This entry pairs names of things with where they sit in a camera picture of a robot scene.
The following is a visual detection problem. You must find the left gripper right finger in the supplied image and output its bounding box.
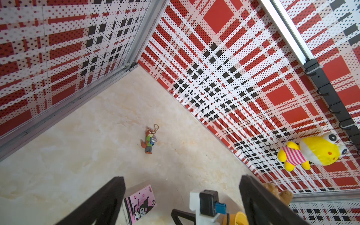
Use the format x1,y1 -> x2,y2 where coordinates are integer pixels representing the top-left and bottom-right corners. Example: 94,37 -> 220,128
239,175 -> 307,225

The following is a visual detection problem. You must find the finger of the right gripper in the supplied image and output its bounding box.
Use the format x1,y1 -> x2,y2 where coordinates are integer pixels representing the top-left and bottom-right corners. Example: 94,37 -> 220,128
171,209 -> 196,225

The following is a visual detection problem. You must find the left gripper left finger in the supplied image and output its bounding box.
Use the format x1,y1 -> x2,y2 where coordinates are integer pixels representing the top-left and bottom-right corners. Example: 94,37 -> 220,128
57,176 -> 126,225

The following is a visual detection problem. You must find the yellow plastic storage box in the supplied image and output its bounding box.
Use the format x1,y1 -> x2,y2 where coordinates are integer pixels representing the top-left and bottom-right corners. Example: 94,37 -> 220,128
222,212 -> 249,225

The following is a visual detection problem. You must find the pink tissue pack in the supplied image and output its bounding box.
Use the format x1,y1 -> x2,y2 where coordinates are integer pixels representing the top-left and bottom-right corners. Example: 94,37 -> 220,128
123,184 -> 157,225

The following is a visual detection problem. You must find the brown teddy bear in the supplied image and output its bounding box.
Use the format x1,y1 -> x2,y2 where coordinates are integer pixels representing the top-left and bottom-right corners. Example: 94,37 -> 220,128
263,183 -> 293,206

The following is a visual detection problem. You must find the yellow frog plush toy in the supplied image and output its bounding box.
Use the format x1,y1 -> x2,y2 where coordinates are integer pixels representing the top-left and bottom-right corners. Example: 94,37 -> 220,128
277,132 -> 347,172

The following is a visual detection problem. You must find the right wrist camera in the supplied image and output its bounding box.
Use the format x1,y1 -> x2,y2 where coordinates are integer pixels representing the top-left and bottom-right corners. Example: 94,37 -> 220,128
189,190 -> 227,225

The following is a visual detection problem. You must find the small keychain charm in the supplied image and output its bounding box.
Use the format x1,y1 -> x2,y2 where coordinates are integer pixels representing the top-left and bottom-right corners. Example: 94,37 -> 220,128
141,124 -> 159,154

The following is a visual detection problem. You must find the black hook rail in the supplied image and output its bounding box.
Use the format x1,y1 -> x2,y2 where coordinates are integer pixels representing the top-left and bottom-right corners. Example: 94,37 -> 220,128
303,59 -> 360,154

